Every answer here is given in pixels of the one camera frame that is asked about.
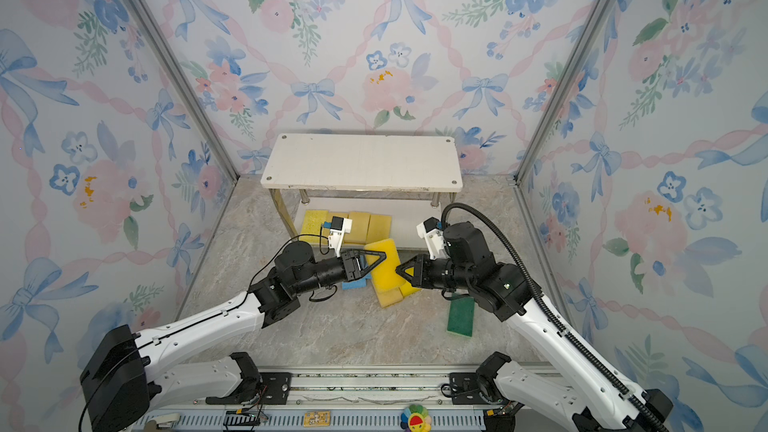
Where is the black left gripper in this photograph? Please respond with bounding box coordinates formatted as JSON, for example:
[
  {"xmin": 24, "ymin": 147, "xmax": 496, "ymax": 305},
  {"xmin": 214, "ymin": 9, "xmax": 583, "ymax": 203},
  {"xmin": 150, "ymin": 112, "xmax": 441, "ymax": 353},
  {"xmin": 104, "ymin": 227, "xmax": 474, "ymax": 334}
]
[{"xmin": 293, "ymin": 250, "xmax": 385, "ymax": 300}]

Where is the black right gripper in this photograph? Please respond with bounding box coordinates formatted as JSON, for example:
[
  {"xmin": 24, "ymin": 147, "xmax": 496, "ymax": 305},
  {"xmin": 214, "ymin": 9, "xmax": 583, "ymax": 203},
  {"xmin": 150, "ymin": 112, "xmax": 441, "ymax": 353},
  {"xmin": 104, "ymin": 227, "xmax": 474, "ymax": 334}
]
[{"xmin": 395, "ymin": 256, "xmax": 477, "ymax": 294}]

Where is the pale yellow sponge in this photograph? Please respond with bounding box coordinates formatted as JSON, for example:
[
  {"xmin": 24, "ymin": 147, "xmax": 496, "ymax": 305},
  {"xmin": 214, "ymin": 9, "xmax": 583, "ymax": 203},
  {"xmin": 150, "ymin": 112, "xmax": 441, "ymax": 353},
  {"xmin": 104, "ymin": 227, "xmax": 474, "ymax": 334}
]
[{"xmin": 375, "ymin": 288, "xmax": 404, "ymax": 308}]

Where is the yellow green-backed sponge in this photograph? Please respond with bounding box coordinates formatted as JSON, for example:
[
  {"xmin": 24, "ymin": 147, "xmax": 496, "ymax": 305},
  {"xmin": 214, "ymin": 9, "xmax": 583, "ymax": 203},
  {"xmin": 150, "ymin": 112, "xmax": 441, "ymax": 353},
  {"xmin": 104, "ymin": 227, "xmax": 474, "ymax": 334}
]
[{"xmin": 366, "ymin": 214, "xmax": 392, "ymax": 244}]

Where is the yellow orange-backed sponge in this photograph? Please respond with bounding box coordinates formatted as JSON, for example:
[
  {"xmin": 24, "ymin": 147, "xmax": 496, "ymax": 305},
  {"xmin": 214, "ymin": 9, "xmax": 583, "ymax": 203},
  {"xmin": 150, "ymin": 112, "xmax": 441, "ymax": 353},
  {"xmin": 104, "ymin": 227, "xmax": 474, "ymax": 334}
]
[{"xmin": 345, "ymin": 212, "xmax": 371, "ymax": 245}]

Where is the bright yellow cellulose sponge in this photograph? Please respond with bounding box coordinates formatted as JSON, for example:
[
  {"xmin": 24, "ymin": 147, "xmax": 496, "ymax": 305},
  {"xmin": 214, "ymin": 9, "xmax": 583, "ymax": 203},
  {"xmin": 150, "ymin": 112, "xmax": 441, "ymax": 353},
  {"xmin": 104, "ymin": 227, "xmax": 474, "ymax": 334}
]
[{"xmin": 299, "ymin": 209, "xmax": 328, "ymax": 246}]

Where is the green scouring sponge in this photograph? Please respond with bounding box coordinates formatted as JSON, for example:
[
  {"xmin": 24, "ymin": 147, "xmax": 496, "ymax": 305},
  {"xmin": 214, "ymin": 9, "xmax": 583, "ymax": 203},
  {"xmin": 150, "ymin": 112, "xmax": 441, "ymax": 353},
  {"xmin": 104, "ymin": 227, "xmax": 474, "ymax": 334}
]
[{"xmin": 446, "ymin": 295, "xmax": 475, "ymax": 337}]

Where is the bright yellow foam sponge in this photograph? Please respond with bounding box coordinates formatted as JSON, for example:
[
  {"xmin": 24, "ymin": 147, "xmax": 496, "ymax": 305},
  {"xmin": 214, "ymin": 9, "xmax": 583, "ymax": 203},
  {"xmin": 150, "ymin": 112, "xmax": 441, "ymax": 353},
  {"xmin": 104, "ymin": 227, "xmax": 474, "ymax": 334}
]
[{"xmin": 399, "ymin": 283, "xmax": 420, "ymax": 298}]

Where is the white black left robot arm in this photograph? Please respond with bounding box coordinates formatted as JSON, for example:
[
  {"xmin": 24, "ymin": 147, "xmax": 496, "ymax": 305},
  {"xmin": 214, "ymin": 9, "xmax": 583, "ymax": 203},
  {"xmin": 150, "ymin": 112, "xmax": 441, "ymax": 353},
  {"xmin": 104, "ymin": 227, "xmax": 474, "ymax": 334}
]
[{"xmin": 79, "ymin": 241, "xmax": 387, "ymax": 431}]

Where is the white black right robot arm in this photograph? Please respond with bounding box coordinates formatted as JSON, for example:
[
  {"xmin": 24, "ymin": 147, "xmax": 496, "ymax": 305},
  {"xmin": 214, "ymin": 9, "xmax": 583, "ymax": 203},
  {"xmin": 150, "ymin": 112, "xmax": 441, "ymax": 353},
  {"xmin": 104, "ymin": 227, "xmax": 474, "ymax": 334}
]
[{"xmin": 396, "ymin": 218, "xmax": 673, "ymax": 431}]

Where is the white two-tier metal shelf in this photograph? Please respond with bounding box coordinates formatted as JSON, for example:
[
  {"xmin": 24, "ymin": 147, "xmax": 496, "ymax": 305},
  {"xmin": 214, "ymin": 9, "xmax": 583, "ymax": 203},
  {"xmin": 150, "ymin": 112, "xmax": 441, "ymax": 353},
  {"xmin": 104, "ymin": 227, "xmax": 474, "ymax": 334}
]
[{"xmin": 261, "ymin": 133, "xmax": 463, "ymax": 250}]

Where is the left blue sponge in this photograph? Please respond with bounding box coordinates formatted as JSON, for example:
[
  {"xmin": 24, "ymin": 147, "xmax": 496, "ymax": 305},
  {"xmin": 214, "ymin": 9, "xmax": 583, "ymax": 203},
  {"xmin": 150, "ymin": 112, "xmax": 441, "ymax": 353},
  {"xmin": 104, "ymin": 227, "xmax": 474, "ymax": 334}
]
[{"xmin": 342, "ymin": 278, "xmax": 367, "ymax": 290}]

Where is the colourful round toy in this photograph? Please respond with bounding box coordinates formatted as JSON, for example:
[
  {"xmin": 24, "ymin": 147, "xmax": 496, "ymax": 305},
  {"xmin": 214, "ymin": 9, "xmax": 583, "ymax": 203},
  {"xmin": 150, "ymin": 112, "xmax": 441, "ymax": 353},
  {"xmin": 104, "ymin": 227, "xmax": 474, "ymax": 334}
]
[{"xmin": 400, "ymin": 404, "xmax": 432, "ymax": 432}]

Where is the small yellow tag board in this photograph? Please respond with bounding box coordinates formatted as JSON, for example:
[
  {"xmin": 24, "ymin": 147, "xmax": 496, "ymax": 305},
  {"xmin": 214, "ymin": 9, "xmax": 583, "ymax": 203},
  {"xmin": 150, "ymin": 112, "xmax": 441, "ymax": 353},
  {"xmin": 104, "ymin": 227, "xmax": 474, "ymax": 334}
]
[{"xmin": 302, "ymin": 411, "xmax": 332, "ymax": 428}]

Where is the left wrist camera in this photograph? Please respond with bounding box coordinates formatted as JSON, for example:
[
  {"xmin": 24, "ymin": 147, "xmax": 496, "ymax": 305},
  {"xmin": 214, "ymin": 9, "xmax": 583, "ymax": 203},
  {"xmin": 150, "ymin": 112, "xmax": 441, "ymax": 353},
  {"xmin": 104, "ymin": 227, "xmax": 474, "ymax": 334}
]
[{"xmin": 319, "ymin": 216, "xmax": 352, "ymax": 257}]

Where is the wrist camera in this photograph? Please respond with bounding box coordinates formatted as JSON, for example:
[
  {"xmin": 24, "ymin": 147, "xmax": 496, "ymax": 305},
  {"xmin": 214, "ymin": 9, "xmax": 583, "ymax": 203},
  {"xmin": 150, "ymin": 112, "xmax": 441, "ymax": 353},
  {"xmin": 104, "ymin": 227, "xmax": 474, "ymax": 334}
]
[
  {"xmin": 416, "ymin": 217, "xmax": 447, "ymax": 260},
  {"xmin": 319, "ymin": 216, "xmax": 352, "ymax": 257}
]

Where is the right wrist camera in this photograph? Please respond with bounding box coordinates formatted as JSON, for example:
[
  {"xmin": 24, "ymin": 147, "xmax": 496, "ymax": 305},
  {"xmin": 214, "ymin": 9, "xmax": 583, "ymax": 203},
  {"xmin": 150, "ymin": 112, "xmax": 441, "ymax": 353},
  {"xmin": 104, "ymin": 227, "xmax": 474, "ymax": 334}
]
[{"xmin": 416, "ymin": 217, "xmax": 447, "ymax": 260}]

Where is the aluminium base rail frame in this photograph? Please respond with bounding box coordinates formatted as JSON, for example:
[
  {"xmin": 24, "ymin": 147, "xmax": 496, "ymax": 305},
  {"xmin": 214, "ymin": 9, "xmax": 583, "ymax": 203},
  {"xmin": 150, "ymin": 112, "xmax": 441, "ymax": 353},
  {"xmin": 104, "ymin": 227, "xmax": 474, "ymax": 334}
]
[{"xmin": 119, "ymin": 335, "xmax": 631, "ymax": 432}]

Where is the black corrugated cable conduit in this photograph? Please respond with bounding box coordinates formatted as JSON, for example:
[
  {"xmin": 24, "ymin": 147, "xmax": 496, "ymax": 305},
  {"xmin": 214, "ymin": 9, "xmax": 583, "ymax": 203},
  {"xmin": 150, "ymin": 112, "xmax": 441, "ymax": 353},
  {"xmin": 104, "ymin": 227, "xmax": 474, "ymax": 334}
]
[{"xmin": 440, "ymin": 202, "xmax": 670, "ymax": 432}]

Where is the aluminium left corner post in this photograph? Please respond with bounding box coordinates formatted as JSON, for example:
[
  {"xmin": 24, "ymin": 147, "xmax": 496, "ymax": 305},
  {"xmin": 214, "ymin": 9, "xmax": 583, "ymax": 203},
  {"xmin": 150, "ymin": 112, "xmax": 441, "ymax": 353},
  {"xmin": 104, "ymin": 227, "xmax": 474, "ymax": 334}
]
[{"xmin": 125, "ymin": 0, "xmax": 240, "ymax": 182}]

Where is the aluminium corner post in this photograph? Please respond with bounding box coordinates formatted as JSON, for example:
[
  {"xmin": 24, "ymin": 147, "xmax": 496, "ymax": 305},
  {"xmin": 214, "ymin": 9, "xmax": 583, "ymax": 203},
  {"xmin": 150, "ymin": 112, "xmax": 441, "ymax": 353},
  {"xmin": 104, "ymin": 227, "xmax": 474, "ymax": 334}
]
[
  {"xmin": 125, "ymin": 0, "xmax": 240, "ymax": 182},
  {"xmin": 515, "ymin": 0, "xmax": 616, "ymax": 187}
]

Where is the aluminium right corner post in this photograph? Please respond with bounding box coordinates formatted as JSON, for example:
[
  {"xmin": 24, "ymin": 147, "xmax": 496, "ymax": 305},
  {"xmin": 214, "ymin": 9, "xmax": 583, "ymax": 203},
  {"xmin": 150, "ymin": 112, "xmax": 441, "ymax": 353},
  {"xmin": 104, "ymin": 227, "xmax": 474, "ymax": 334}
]
[{"xmin": 515, "ymin": 0, "xmax": 616, "ymax": 187}]

